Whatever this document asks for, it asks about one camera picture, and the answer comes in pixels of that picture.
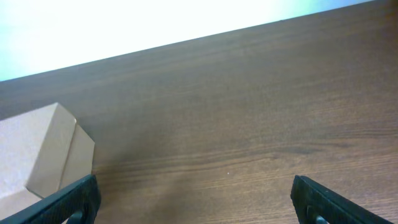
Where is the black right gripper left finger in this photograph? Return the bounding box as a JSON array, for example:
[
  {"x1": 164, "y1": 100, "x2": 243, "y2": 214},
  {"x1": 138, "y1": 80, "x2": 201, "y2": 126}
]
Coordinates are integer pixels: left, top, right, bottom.
[{"x1": 1, "y1": 174, "x2": 101, "y2": 224}]

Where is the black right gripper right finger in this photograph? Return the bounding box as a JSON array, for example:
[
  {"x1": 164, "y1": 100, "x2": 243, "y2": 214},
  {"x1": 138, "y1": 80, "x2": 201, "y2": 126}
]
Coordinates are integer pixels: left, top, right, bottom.
[{"x1": 290, "y1": 175, "x2": 392, "y2": 224}]

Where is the brown cardboard box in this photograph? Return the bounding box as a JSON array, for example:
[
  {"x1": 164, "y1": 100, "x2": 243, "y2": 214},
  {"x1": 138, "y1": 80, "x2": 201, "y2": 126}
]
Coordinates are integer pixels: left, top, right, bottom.
[{"x1": 1, "y1": 103, "x2": 95, "y2": 219}]

